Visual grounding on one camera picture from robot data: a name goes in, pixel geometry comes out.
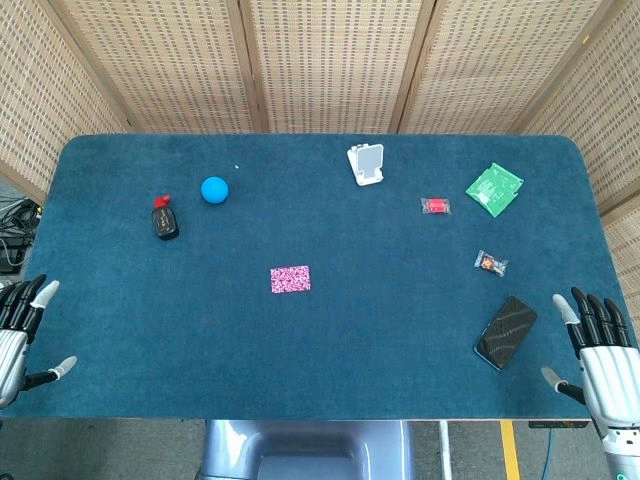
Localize yellow floor tape strip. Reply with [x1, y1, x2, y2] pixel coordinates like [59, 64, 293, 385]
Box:
[499, 420, 521, 480]

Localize pink patterned card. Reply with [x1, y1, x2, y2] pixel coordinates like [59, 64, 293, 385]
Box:
[270, 265, 312, 296]

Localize black smartphone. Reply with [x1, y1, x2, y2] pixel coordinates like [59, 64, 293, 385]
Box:
[473, 295, 539, 372]

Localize black bottle with red cap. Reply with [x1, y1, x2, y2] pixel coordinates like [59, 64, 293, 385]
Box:
[151, 193, 181, 242]

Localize tangled floor cables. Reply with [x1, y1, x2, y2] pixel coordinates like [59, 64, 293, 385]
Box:
[0, 195, 44, 236]

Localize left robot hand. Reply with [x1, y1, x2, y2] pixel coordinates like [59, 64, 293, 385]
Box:
[0, 273, 79, 409]

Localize black floor power box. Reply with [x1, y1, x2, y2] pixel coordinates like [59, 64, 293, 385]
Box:
[0, 237, 26, 274]

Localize blue-grey robot torso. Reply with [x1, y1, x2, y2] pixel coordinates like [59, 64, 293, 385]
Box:
[197, 419, 416, 480]

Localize white table leg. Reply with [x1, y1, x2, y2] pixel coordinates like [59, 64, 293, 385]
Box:
[438, 420, 454, 480]

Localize green foil packet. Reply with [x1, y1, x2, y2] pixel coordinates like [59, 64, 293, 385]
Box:
[464, 162, 525, 219]

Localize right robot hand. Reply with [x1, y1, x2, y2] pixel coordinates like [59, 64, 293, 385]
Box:
[541, 286, 640, 437]

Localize blue ball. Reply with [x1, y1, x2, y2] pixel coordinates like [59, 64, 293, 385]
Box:
[200, 176, 230, 205]

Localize dark candy wrapper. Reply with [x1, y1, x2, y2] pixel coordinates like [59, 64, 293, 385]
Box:
[474, 249, 510, 277]

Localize woven folding screen panel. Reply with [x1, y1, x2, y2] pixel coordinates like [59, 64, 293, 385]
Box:
[389, 0, 626, 135]
[37, 0, 266, 135]
[0, 0, 127, 194]
[227, 0, 439, 135]
[509, 0, 640, 311]

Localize red candy in clear wrapper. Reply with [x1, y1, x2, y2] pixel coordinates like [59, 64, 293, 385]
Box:
[420, 197, 453, 217]

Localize blue hanging cable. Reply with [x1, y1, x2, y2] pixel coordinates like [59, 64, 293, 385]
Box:
[542, 427, 557, 480]

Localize black box under table edge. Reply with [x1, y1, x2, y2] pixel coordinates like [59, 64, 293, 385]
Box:
[528, 420, 590, 430]

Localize white phone stand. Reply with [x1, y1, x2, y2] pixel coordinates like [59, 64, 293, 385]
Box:
[346, 142, 386, 187]

